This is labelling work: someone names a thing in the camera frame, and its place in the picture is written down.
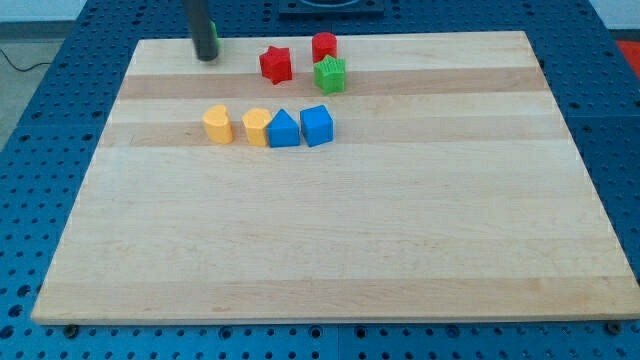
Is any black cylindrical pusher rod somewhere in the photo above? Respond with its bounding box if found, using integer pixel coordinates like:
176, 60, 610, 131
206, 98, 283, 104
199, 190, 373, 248
182, 0, 218, 62

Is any green circle block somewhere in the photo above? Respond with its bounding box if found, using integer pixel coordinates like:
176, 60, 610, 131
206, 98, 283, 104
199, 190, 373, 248
210, 20, 220, 53

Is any wooden board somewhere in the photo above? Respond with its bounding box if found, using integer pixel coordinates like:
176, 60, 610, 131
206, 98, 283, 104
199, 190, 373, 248
32, 31, 639, 325

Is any red star block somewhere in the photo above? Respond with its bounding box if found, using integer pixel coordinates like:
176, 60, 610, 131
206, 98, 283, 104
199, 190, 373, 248
259, 46, 293, 85

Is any yellow heart block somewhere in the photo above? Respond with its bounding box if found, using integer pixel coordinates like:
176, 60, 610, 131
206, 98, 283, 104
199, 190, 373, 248
202, 105, 234, 144

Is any yellow pentagon block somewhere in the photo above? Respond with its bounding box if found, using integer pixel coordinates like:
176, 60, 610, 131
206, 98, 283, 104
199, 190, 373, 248
242, 108, 272, 147

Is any red cylinder block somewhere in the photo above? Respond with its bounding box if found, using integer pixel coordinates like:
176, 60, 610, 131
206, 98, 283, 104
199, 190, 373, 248
311, 32, 338, 63

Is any green star block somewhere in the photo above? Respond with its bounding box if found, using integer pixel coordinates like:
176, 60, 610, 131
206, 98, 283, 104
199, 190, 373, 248
313, 55, 346, 95

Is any blue triangle block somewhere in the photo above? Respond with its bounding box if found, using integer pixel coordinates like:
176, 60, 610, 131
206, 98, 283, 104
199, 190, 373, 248
266, 109, 300, 148

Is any blue cube block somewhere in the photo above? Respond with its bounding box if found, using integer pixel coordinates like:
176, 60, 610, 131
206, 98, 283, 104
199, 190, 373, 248
300, 105, 334, 147

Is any red object at right edge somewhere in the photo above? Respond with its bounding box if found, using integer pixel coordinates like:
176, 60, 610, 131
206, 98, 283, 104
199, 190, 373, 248
616, 40, 640, 77

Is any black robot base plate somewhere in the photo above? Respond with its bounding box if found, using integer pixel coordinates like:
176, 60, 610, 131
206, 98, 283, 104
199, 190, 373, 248
276, 0, 385, 18

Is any black cable on floor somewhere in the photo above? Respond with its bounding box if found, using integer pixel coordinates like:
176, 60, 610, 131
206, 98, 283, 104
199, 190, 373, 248
0, 48, 54, 73

